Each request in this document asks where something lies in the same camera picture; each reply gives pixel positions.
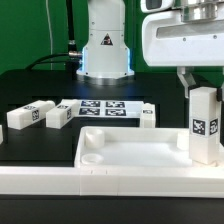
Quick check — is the black cable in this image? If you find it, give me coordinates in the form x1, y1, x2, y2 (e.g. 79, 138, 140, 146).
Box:
25, 0, 83, 71

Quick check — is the white cable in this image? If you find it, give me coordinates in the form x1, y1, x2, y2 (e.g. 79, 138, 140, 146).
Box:
45, 0, 54, 71

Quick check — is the white desk top tray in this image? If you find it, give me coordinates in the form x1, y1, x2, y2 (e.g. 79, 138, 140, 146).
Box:
73, 125, 224, 169

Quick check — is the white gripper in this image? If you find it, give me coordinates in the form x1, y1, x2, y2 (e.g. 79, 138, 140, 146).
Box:
142, 9, 224, 98

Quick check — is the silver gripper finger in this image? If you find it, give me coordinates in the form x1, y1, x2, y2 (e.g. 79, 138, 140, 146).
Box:
216, 66, 224, 102

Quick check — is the white marker sheet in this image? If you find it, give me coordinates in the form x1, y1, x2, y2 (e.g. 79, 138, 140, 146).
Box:
58, 99, 143, 118

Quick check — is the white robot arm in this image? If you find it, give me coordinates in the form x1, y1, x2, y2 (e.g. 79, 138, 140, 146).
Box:
77, 0, 224, 89

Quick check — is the white L-shaped fence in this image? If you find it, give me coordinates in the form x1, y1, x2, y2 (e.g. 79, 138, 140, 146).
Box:
0, 129, 224, 199

